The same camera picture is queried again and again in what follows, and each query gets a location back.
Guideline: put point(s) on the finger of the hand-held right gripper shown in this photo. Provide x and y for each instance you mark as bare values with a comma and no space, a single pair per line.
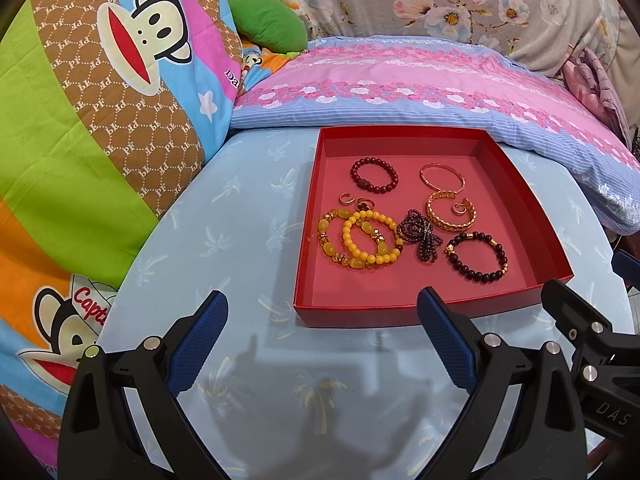
627,270
567,312

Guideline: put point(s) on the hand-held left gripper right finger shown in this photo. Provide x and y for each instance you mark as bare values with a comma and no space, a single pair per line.
445,340

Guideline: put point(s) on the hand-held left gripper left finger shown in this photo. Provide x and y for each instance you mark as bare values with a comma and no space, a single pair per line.
200,345

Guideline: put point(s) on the red cardboard box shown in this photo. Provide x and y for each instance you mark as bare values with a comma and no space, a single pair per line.
360,290

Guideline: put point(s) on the gold hoop earring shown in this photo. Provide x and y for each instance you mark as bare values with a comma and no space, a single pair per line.
457,208
344,199

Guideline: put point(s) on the thin orange bangle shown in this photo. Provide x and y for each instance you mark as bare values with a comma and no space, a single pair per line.
422,172

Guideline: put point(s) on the purple cloth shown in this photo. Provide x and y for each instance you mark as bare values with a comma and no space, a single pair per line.
592,80

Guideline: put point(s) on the colourful cartoon monkey blanket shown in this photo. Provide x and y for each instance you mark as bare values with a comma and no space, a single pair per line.
90,135

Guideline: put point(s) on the pink and blue pillow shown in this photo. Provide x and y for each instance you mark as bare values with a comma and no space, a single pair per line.
400,85

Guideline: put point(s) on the green pillow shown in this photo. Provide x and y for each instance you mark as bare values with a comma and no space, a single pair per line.
270,22

